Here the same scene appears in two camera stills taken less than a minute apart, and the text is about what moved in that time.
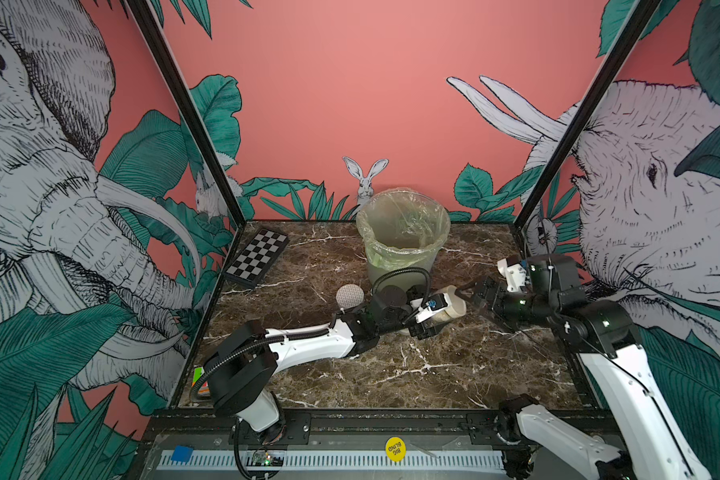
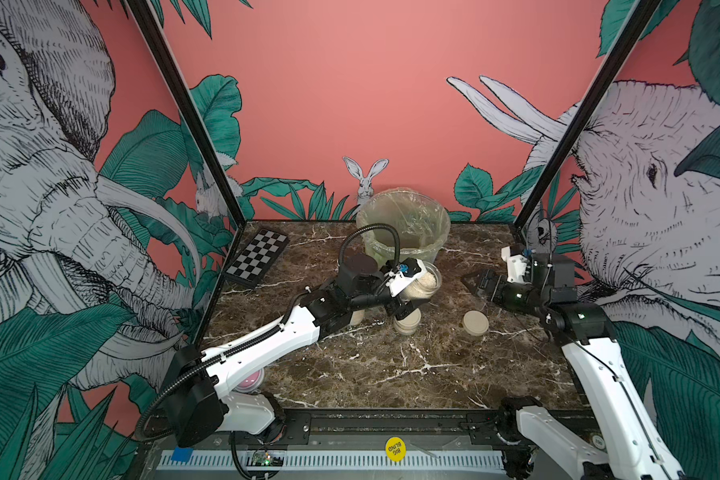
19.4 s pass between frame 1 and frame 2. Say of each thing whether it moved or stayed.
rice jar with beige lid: moved
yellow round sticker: stayed
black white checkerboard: stayed
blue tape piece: stayed
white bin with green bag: stayed
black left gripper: moved
